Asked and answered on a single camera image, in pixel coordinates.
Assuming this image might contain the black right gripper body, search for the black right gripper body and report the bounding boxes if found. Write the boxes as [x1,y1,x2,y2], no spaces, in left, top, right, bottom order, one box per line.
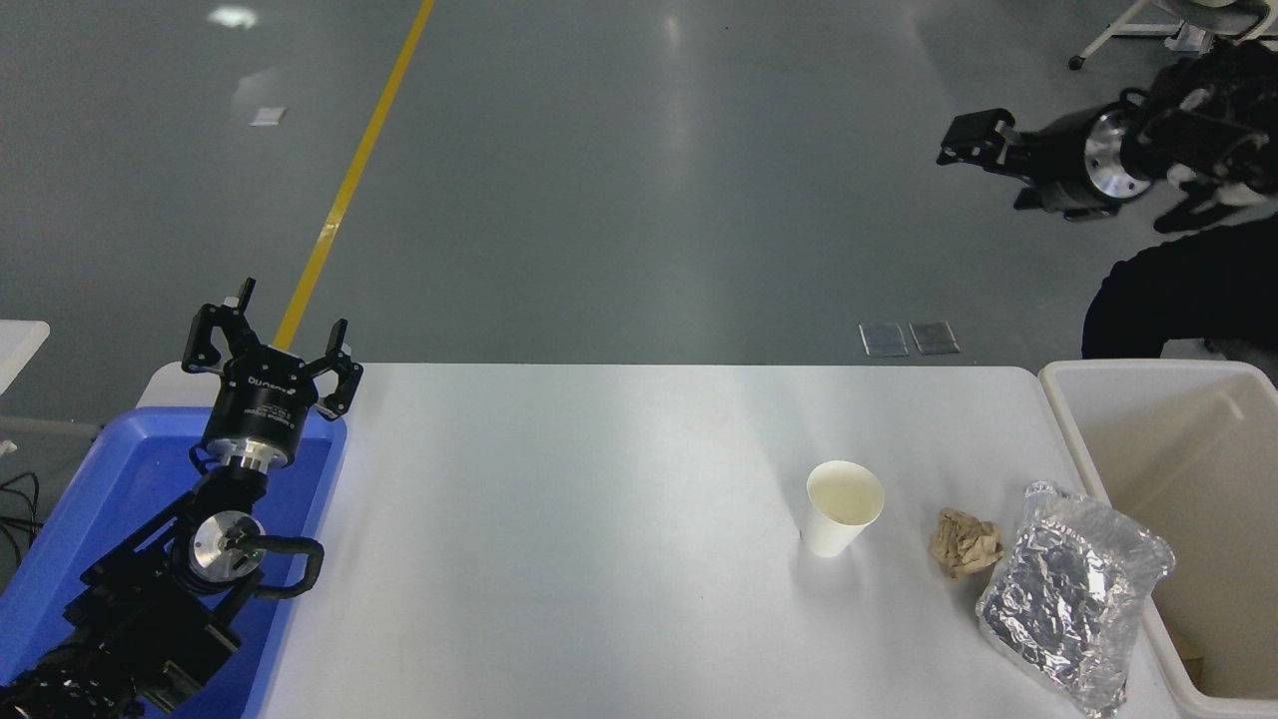
[1026,104,1111,219]

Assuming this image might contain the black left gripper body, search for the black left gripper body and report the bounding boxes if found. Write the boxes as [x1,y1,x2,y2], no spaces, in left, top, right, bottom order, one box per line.
[203,348,322,452]

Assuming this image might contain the white paper cup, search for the white paper cup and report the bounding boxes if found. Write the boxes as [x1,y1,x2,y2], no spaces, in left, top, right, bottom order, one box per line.
[801,460,886,558]

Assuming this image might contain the white-framed wheeled chair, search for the white-framed wheeled chair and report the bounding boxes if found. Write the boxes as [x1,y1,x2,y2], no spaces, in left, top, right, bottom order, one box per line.
[1066,0,1278,73]

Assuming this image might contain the blue plastic tray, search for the blue plastic tray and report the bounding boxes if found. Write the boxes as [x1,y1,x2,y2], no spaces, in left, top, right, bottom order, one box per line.
[0,404,348,719]

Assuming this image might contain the grey metal bar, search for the grey metal bar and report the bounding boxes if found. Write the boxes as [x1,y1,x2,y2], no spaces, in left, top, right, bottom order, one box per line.
[0,413,104,441]

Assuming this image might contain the white side table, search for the white side table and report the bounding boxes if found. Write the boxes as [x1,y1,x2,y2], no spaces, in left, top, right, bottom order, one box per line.
[0,320,53,395]

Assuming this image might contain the large pale plastic bin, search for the large pale plastic bin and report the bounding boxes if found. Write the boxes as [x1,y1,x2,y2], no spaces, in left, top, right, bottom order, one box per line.
[1038,359,1278,719]

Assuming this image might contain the crumpled tan paper ball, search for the crumpled tan paper ball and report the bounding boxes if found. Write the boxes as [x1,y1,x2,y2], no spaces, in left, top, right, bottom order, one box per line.
[929,507,1005,578]

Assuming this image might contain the crumpled silver foil tray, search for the crumpled silver foil tray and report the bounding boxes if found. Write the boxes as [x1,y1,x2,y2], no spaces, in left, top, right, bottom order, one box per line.
[975,481,1176,718]

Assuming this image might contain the black cables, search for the black cables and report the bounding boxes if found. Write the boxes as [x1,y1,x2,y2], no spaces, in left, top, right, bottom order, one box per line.
[0,471,43,565]

